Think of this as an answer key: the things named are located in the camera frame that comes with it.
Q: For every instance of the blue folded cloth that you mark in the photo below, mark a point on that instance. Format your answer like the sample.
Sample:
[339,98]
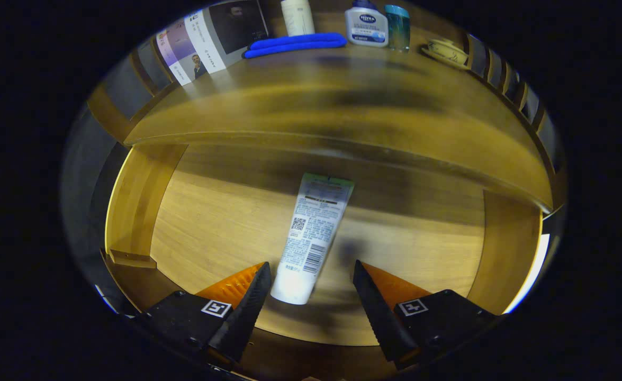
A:
[295,45]

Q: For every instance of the ceramic lidded teacup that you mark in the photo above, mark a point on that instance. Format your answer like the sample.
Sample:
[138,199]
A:
[445,53]

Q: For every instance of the white book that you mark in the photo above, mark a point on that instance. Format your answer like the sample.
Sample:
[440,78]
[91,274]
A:
[205,47]

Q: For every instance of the wooden drawer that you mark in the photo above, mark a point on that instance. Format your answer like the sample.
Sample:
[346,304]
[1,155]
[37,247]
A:
[226,222]

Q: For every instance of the white pump bottle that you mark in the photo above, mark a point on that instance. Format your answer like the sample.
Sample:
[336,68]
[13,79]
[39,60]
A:
[297,18]

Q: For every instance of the white squeeze tube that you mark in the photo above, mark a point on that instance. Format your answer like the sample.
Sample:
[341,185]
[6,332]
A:
[313,233]

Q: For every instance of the wooden cabinet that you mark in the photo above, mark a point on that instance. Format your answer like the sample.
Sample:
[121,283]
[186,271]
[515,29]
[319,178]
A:
[110,116]

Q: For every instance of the teal bottle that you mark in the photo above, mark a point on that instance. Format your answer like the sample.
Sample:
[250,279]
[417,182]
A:
[397,29]

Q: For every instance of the black backdrop cloth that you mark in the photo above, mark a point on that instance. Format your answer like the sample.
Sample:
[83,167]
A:
[80,185]

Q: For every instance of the wooden countertop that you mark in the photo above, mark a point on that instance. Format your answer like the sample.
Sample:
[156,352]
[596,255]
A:
[342,116]

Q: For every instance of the white lotion bottle blue cap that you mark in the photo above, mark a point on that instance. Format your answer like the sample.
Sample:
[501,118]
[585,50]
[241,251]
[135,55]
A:
[366,29]

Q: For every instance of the purple book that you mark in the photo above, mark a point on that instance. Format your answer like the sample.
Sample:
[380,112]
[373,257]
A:
[176,53]

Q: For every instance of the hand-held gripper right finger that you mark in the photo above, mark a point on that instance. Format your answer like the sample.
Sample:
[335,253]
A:
[377,309]

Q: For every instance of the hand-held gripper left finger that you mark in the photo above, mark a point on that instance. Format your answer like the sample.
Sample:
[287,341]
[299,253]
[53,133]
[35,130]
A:
[247,309]

